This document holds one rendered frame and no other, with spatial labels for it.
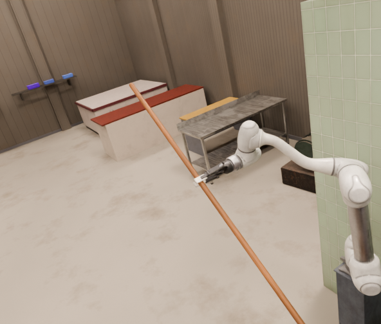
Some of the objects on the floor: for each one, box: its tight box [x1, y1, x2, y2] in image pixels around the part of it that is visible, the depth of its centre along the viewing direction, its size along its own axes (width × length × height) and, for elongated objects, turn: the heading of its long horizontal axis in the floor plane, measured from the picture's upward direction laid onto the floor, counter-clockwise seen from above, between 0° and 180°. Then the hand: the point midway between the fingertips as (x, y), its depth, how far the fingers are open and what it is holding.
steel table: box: [176, 90, 290, 185], centre depth 613 cm, size 72×189×98 cm, turn 148°
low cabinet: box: [75, 80, 167, 135], centre depth 1028 cm, size 185×229×86 cm
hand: (199, 180), depth 184 cm, fingers closed on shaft, 3 cm apart
